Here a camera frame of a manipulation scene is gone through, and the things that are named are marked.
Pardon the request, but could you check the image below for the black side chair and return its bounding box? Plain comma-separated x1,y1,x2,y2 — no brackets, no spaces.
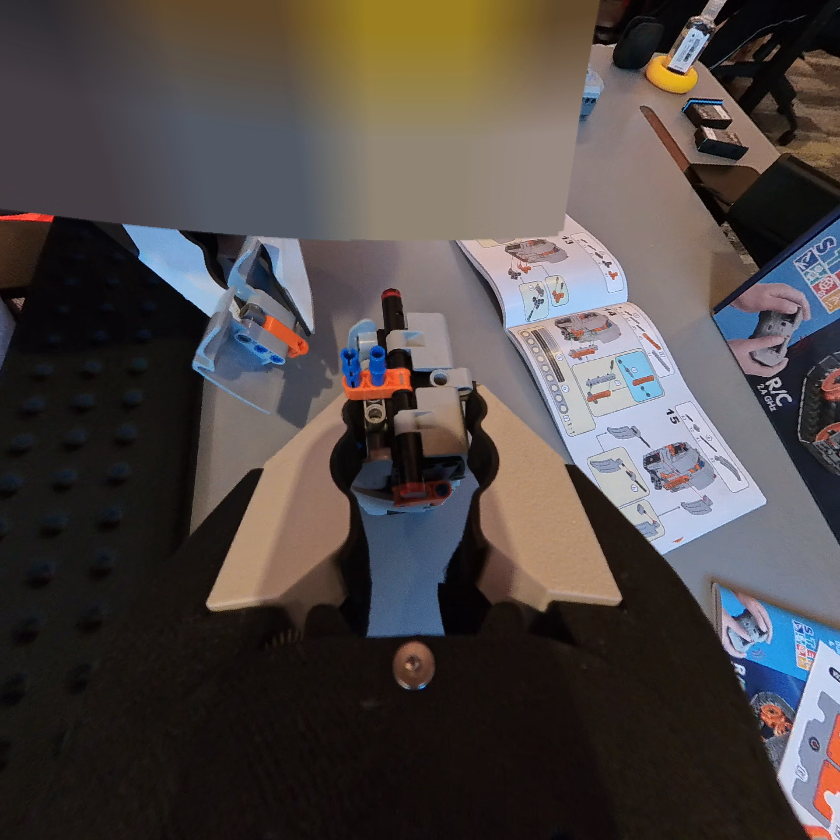
689,154,840,266

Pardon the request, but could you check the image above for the grey battery block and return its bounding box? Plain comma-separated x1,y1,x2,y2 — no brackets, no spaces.
579,66,606,120

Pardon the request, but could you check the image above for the small blue booklet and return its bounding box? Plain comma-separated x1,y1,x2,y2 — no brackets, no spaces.
712,583,840,788

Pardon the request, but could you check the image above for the brown wooden stick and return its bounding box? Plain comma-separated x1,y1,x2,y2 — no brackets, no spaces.
640,105,690,177

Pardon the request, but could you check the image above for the grey desk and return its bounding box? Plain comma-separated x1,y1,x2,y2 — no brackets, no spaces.
189,45,840,664

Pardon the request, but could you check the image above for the open instruction booklet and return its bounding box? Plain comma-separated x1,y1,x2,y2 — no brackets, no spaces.
456,215,767,555

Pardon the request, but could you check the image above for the small black box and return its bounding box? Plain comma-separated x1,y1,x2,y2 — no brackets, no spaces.
681,98,734,130
694,125,750,161

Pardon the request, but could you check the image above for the yellow tape roll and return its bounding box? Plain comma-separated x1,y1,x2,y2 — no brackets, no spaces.
645,56,700,95

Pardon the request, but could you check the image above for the black round pouch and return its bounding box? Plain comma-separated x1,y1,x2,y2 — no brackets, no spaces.
612,16,664,70

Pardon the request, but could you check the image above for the grey panel piece orange connector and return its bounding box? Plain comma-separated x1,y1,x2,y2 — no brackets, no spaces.
192,239,309,416

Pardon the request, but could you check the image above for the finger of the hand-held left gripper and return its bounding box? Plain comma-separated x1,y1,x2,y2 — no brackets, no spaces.
122,223,232,307
261,238,316,337

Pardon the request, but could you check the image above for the grey building block robot model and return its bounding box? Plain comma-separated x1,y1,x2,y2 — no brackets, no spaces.
341,287,476,519

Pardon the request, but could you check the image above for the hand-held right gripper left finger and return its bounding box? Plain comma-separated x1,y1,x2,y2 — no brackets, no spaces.
206,392,368,636

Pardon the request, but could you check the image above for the blue robot kit box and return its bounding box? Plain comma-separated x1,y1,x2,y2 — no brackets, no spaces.
712,210,840,546

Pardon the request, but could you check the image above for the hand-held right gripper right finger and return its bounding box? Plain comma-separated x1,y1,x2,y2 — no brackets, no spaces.
446,384,623,634

